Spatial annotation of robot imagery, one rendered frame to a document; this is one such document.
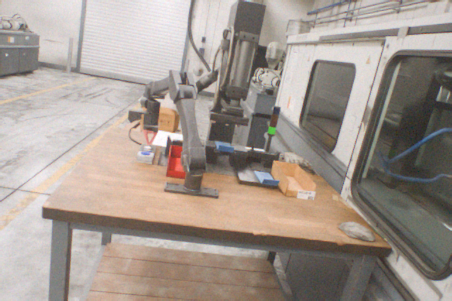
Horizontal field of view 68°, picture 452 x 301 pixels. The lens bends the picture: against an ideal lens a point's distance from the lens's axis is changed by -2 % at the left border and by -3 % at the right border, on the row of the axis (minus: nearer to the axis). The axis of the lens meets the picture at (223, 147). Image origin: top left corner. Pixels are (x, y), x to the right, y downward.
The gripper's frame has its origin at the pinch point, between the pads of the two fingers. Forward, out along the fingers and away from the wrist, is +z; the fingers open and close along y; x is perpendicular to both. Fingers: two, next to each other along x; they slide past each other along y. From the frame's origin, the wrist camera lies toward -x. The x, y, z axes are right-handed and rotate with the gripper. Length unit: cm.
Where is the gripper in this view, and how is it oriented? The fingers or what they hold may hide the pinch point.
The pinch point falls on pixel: (149, 143)
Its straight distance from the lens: 162.6
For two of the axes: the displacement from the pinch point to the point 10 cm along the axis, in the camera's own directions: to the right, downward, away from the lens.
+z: -1.8, 9.5, 2.6
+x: 9.8, 1.4, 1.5
